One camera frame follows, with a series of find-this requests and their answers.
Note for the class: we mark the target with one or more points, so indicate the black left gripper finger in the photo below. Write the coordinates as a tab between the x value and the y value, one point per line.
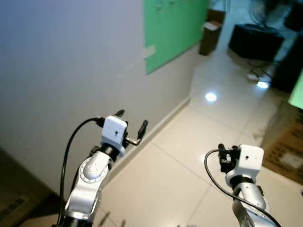
120	114
142	129

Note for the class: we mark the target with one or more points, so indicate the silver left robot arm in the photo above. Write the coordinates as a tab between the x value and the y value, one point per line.
92	172

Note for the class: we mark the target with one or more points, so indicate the flat brown cardboard sheet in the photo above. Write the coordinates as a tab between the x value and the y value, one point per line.
286	151

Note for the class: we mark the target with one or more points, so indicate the clear tape strip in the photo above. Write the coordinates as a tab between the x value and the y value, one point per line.
149	52

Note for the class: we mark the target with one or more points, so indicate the small green panel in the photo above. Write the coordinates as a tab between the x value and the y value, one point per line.
297	94

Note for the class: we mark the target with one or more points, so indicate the black cabinet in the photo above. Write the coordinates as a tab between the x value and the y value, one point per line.
289	66

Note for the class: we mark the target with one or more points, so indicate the upright brown cardboard box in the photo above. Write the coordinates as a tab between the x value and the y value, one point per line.
208	40

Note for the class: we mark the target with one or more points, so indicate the black box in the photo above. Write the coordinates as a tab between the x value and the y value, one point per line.
255	42

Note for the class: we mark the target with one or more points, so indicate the black bag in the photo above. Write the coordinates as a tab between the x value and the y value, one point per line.
294	16

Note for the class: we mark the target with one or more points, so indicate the black floor fan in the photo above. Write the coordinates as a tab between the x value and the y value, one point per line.
265	12

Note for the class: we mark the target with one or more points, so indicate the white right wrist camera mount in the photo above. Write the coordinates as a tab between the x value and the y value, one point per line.
248	161

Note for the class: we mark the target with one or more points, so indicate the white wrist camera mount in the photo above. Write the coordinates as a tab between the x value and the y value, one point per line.
248	161
113	132

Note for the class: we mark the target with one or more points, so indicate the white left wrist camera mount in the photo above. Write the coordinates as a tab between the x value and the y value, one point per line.
113	132

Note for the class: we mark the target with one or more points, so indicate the large green wall board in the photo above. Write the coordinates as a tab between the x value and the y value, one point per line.
170	33

